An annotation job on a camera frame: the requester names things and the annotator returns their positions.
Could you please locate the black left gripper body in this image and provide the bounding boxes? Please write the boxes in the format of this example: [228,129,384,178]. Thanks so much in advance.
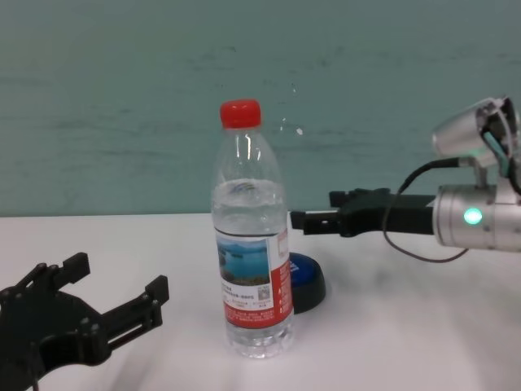
[0,283,110,391]

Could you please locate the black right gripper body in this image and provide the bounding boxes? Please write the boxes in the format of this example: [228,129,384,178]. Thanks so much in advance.
[339,190,437,239]

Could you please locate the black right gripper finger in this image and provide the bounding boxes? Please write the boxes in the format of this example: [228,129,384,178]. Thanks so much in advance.
[328,187,392,209]
[290,209,343,237]

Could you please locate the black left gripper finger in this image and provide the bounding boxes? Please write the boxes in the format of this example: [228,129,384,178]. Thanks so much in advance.
[7,252,90,293]
[99,275,170,348]

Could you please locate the blue push button black base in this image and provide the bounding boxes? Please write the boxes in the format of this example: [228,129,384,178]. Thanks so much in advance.
[287,251,328,315]

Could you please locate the clear water bottle red cap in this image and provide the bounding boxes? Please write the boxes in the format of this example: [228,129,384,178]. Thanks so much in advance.
[210,98,296,360]

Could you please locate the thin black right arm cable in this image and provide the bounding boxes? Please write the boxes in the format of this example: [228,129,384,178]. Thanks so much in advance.
[382,157,474,265]

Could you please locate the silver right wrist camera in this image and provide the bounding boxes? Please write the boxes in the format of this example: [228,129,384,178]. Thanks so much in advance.
[431,96,521,169]

